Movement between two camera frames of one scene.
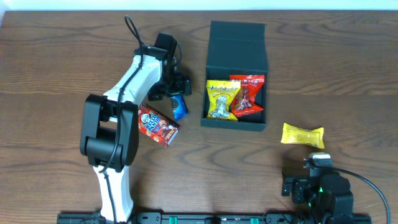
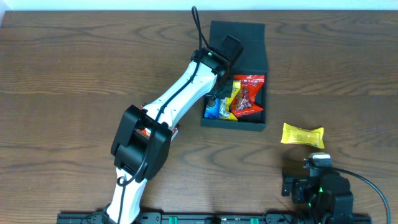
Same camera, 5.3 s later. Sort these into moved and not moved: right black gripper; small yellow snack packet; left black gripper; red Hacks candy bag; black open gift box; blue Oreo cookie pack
Moved: blue Oreo cookie pack; left black gripper
Not moved: right black gripper; red Hacks candy bag; black open gift box; small yellow snack packet
